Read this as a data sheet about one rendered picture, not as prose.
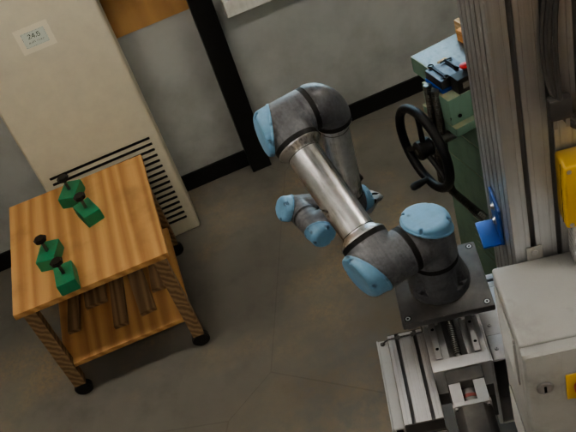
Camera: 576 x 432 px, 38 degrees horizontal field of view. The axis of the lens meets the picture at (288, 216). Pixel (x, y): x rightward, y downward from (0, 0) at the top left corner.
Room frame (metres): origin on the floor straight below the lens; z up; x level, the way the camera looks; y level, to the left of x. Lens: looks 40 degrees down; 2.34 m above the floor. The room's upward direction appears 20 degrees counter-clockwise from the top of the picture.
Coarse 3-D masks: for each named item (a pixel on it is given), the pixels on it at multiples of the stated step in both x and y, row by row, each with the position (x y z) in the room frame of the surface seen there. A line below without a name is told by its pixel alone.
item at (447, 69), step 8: (440, 64) 2.01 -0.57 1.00; (448, 64) 1.99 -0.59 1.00; (456, 64) 1.98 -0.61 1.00; (432, 72) 1.99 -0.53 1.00; (448, 72) 1.96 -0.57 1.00; (456, 72) 1.93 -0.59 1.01; (464, 72) 1.92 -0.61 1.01; (432, 80) 1.97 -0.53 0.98; (440, 80) 1.94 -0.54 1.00; (448, 80) 1.93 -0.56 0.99; (456, 80) 1.90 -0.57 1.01; (464, 80) 1.89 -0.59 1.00; (440, 88) 1.94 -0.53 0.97; (448, 88) 1.93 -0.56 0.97; (456, 88) 1.90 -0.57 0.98; (464, 88) 1.89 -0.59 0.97
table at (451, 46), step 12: (456, 36) 2.28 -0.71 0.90; (432, 48) 2.26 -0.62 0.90; (444, 48) 2.24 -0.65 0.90; (456, 48) 2.21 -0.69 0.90; (420, 60) 2.22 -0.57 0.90; (432, 60) 2.20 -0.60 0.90; (420, 72) 2.21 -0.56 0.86; (444, 120) 1.92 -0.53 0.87; (468, 120) 1.88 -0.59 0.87; (456, 132) 1.86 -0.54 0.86
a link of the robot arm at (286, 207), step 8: (280, 200) 1.82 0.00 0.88; (288, 200) 1.81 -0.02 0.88; (296, 200) 1.81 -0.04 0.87; (304, 200) 1.81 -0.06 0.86; (312, 200) 1.82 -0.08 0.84; (280, 208) 1.81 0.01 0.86; (288, 208) 1.78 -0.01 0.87; (296, 208) 1.78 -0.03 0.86; (280, 216) 1.80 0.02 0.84; (288, 216) 1.78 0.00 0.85
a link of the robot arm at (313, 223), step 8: (304, 208) 1.77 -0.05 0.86; (312, 208) 1.77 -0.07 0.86; (320, 208) 1.75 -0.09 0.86; (296, 216) 1.77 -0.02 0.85; (304, 216) 1.74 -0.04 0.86; (312, 216) 1.73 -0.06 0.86; (320, 216) 1.72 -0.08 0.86; (296, 224) 1.76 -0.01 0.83; (304, 224) 1.72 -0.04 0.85; (312, 224) 1.70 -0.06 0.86; (320, 224) 1.69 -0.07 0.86; (328, 224) 1.69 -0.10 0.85; (304, 232) 1.71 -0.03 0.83; (312, 232) 1.68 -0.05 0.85; (320, 232) 1.67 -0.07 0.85; (328, 232) 1.68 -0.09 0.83; (312, 240) 1.68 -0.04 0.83; (320, 240) 1.67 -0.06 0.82; (328, 240) 1.68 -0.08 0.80
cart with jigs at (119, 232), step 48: (48, 192) 2.82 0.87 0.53; (96, 192) 2.70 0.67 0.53; (144, 192) 2.59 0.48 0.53; (48, 240) 2.51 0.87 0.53; (96, 240) 2.41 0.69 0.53; (144, 240) 2.31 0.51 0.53; (48, 288) 2.24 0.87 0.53; (96, 288) 2.54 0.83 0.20; (144, 288) 2.44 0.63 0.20; (48, 336) 2.19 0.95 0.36; (96, 336) 2.30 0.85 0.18; (144, 336) 2.22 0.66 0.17; (192, 336) 2.24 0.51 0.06
